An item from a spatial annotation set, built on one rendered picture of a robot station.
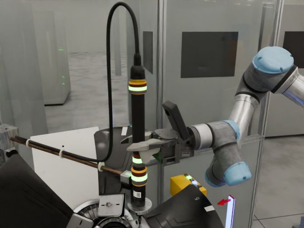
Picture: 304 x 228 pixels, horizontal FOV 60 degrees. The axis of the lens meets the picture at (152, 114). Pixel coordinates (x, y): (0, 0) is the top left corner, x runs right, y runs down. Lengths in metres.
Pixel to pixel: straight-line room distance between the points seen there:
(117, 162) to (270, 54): 0.62
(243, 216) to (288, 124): 2.79
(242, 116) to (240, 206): 1.40
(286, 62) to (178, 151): 0.48
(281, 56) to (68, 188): 0.88
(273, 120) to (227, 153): 3.96
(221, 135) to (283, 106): 3.98
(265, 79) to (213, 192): 1.22
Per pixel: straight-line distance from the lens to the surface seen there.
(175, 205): 0.92
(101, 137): 0.93
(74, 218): 0.80
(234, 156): 0.79
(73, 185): 1.05
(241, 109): 1.02
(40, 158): 1.07
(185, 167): 1.78
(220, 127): 0.80
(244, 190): 2.26
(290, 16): 4.53
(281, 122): 4.83
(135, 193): 0.76
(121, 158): 0.85
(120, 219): 0.77
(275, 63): 0.97
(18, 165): 0.79
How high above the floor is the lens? 1.75
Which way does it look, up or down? 18 degrees down
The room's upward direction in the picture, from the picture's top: straight up
